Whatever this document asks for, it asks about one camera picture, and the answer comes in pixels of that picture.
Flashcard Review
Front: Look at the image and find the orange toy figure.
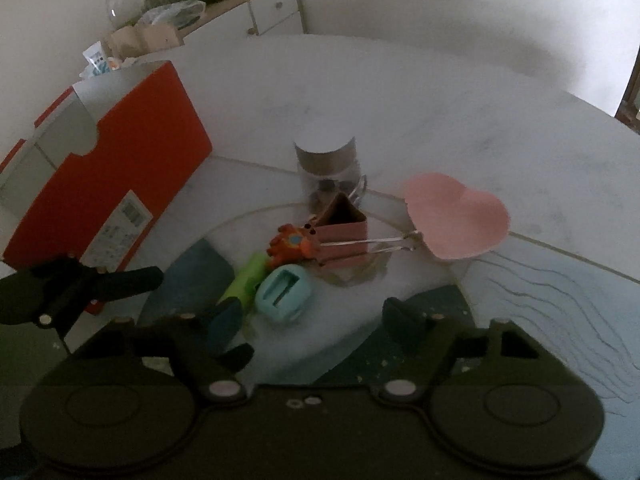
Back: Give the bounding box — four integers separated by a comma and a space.
267, 223, 320, 270

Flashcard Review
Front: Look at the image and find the clear plastic bag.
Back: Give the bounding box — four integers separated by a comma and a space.
137, 0, 206, 30

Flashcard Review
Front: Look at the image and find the pink heart-shaped dish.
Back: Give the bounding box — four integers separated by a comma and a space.
404, 172, 510, 261

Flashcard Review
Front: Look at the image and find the brown cardboard box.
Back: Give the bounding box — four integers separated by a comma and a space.
105, 23, 183, 61

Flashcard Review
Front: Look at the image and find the white cream tube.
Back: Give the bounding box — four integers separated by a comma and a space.
79, 41, 120, 79

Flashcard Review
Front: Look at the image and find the green tube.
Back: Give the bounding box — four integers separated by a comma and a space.
218, 252, 270, 311

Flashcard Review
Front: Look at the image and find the teal pencil sharpener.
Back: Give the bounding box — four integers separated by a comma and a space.
255, 264, 312, 324

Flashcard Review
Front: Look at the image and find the small white drawer cabinet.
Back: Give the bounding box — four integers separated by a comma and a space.
178, 0, 307, 44

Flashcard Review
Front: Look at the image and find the red cardboard storage box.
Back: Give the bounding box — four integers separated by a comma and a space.
0, 58, 214, 273

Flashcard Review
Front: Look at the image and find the glass jar with grey lid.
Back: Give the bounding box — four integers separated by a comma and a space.
294, 118, 368, 214

